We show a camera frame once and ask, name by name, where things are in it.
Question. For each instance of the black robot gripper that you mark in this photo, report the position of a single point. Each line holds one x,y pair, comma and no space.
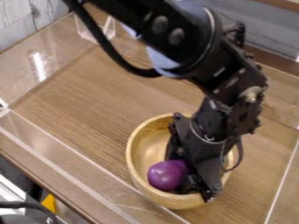
200,142

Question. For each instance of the purple toy eggplant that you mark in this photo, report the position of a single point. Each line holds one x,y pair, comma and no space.
166,174

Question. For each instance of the brown wooden bowl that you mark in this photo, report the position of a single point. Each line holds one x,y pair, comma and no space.
144,151

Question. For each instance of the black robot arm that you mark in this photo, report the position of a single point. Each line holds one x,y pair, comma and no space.
191,47

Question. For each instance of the clear acrylic table wall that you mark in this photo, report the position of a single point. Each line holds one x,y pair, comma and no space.
101,198

